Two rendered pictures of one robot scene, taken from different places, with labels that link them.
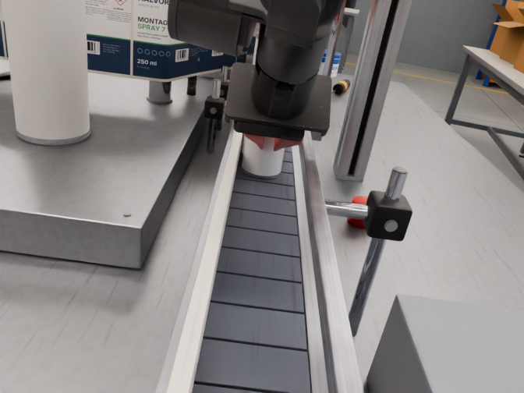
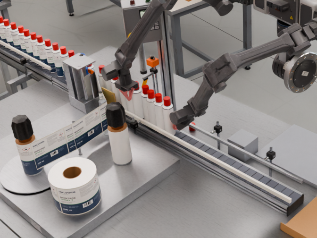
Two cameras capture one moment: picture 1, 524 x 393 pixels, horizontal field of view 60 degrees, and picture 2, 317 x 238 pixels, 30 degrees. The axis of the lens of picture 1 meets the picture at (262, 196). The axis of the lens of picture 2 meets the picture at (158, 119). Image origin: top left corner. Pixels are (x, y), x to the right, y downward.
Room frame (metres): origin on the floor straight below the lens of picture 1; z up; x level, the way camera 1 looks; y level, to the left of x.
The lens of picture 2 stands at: (-1.25, 1.44, 2.55)
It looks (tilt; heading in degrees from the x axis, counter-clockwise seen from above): 35 degrees down; 323
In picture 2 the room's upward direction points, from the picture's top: 7 degrees counter-clockwise
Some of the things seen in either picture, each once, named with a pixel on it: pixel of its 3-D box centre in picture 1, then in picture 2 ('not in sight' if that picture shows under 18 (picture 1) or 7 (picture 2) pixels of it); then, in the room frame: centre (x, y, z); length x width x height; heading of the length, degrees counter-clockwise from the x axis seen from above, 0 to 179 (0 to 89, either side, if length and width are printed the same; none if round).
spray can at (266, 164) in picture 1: (272, 93); (168, 116); (0.53, 0.01, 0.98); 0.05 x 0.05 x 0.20
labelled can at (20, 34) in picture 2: not in sight; (24, 42); (1.78, 0.06, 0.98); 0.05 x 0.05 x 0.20
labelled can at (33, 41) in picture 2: not in sight; (36, 48); (1.64, 0.05, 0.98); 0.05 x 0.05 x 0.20
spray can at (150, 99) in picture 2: not in sight; (153, 108); (0.64, 0.02, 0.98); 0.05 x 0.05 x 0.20
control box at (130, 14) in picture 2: not in sight; (142, 20); (0.75, -0.07, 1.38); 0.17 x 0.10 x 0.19; 57
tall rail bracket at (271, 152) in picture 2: not in sight; (267, 165); (0.02, -0.09, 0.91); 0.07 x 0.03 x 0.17; 92
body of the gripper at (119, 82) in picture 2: not in sight; (125, 79); (0.69, 0.11, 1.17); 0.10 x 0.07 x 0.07; 0
